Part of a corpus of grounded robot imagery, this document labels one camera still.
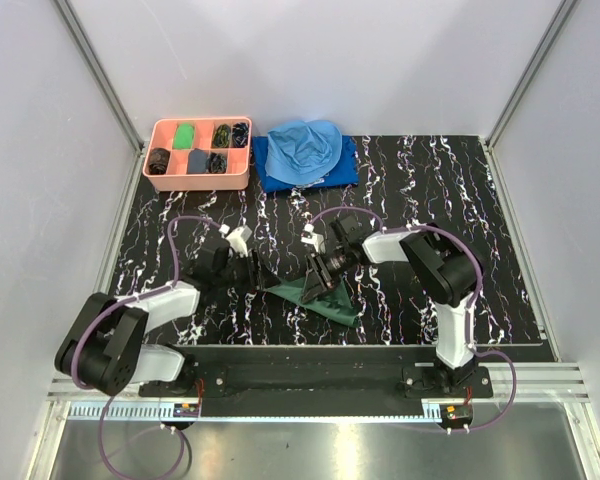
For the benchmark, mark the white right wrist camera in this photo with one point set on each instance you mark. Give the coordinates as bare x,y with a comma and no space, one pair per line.
312,240

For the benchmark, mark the black yellow rolled sock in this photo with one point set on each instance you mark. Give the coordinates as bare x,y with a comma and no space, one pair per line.
221,136

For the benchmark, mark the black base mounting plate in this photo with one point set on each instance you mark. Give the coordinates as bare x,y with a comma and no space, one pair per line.
317,381

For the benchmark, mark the green rolled cloth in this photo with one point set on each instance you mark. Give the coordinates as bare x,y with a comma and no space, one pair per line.
184,137

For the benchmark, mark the pink compartment tray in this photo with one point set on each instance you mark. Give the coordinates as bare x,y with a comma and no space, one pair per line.
176,179

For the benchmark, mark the light blue bucket hat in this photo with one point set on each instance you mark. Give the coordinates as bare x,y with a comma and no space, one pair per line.
301,152

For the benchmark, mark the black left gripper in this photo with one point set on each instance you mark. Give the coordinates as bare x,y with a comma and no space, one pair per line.
253,276

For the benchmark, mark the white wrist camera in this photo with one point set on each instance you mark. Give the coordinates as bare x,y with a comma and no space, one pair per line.
312,240
237,238

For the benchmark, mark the dark rolled sock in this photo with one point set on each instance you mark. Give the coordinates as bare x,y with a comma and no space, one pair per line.
158,161

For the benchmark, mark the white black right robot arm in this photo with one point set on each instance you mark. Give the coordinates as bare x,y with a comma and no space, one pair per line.
449,272

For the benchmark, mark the black patterned rolled sock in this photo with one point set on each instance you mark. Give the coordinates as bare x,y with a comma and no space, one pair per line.
217,163

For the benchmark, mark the black marble pattern mat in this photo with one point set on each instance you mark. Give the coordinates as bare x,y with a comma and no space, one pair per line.
403,180

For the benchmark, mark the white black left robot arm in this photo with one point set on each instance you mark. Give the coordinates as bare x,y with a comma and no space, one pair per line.
104,349

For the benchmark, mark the grey folded cloth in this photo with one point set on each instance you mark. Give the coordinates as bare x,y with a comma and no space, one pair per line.
197,162

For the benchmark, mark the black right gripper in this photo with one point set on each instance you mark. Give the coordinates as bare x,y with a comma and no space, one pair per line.
315,284

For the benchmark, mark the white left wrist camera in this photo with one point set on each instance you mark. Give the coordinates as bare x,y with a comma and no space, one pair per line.
237,238

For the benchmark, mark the blue folded cloth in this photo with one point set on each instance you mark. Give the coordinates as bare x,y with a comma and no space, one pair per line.
343,174

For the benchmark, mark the dark green cloth napkin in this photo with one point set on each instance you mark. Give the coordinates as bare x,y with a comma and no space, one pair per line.
335,306

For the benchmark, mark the black blue rolled sock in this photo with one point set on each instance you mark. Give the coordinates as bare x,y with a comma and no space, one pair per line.
239,135

